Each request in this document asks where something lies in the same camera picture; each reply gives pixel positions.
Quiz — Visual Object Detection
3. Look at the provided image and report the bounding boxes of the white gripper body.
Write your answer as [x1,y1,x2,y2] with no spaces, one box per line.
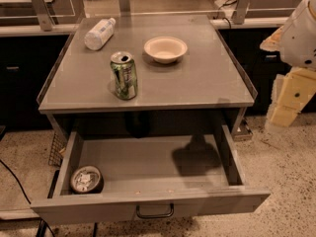
[260,27,282,52]

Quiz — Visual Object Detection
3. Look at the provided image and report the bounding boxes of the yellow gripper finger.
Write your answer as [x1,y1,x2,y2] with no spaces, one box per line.
[277,67,316,127]
[265,74,284,132]

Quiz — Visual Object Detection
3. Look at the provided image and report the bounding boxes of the green soda can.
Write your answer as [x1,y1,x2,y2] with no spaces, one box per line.
[111,51,138,100]

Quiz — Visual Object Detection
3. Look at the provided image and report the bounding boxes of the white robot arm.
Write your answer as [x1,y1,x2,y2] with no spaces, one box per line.
[260,0,316,131]

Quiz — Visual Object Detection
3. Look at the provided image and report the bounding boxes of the grey cabinet with top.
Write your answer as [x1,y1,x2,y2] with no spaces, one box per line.
[39,15,256,128]

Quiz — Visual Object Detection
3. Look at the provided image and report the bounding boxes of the grey open top drawer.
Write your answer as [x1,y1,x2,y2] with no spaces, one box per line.
[32,124,271,224]

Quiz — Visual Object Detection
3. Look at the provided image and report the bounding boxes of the round tin in drawer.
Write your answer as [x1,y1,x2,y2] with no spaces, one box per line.
[70,165,104,195]

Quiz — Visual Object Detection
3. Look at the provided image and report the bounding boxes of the white paper bowl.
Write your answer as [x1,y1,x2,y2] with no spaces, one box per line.
[144,37,188,64]

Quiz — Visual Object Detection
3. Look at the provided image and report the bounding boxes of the clear plastic water bottle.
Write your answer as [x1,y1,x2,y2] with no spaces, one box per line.
[84,18,116,50]

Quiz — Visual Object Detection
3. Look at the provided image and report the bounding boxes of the dark counter cabinets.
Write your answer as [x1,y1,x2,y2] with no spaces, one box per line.
[0,29,290,129]

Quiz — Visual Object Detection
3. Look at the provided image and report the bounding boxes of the right metal bracket post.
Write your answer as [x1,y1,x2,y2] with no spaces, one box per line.
[232,0,250,25]

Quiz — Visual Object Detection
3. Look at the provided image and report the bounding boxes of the black drawer handle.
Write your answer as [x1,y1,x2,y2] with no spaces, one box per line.
[136,203,175,219]

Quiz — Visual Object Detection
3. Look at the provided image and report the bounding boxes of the wire mesh basket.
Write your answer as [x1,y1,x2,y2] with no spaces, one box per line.
[48,133,66,167]

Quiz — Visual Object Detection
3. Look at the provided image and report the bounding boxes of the left metal bracket post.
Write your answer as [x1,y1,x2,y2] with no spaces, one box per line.
[31,0,52,32]

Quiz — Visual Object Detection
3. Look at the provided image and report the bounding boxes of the black floor cable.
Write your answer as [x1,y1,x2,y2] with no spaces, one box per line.
[0,159,57,237]

